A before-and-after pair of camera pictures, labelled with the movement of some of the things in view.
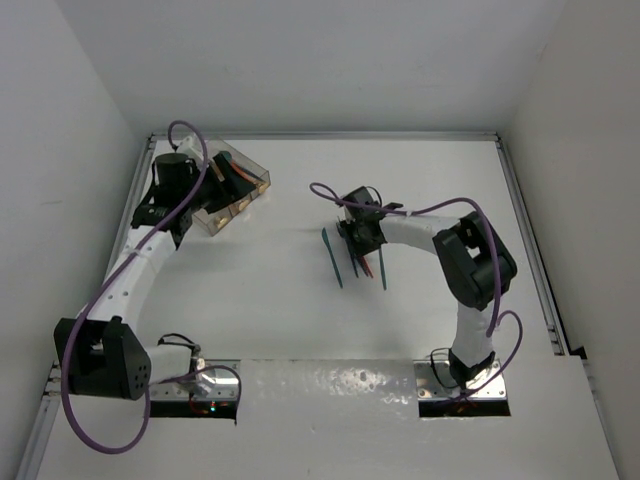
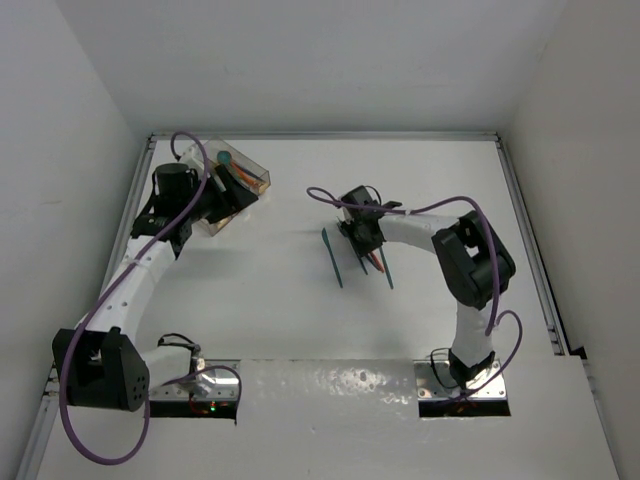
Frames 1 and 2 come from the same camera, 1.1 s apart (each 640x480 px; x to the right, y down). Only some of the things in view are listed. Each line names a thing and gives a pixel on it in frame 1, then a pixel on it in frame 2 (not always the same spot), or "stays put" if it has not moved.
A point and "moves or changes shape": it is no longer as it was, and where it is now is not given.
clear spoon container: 245,165 stays put
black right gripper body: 357,238 stays put
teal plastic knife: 382,268 moves or changes shape
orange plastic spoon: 243,173 stays put
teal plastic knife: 332,256 stays put
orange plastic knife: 367,266 moves or changes shape
